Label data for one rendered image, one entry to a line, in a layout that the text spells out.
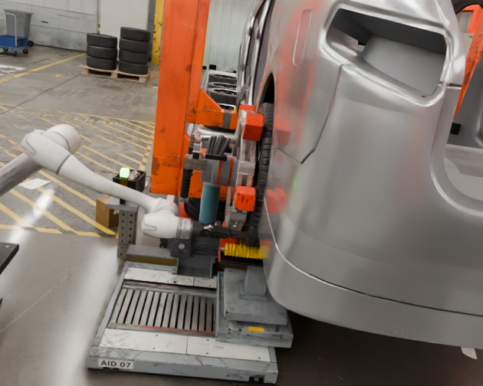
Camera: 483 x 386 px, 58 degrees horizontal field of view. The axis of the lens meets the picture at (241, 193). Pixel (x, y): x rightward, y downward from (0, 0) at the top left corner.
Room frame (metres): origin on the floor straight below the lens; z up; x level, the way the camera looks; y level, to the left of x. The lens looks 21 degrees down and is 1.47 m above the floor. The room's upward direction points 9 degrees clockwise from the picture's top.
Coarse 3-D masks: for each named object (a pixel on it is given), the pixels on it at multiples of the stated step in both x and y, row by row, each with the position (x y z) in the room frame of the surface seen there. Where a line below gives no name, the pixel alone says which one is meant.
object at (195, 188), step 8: (184, 144) 2.34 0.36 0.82; (184, 152) 2.34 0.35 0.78; (200, 152) 2.35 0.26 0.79; (192, 176) 2.32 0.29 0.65; (200, 176) 2.33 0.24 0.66; (192, 184) 2.32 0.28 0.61; (200, 184) 2.33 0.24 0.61; (192, 192) 2.32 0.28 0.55; (200, 192) 2.33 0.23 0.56; (224, 192) 2.34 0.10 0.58; (232, 192) 2.35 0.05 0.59; (224, 200) 2.34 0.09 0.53; (232, 200) 2.35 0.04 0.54
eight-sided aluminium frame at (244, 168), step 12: (252, 144) 1.73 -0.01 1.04; (240, 156) 1.68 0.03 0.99; (252, 156) 1.69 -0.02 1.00; (240, 168) 1.64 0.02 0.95; (252, 168) 1.65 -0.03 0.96; (240, 180) 1.65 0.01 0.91; (228, 192) 2.07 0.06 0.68; (228, 204) 2.03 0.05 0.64; (228, 216) 1.92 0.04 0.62; (240, 216) 1.65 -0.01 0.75; (240, 228) 1.73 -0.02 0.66
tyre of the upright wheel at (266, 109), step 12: (264, 108) 1.87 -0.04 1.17; (264, 120) 1.78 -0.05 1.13; (264, 132) 1.72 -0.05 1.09; (264, 144) 1.68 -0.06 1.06; (264, 156) 1.65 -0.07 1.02; (264, 168) 1.62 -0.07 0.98; (264, 180) 1.61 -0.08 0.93; (252, 216) 1.63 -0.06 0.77; (252, 228) 1.63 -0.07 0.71; (252, 240) 1.67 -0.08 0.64
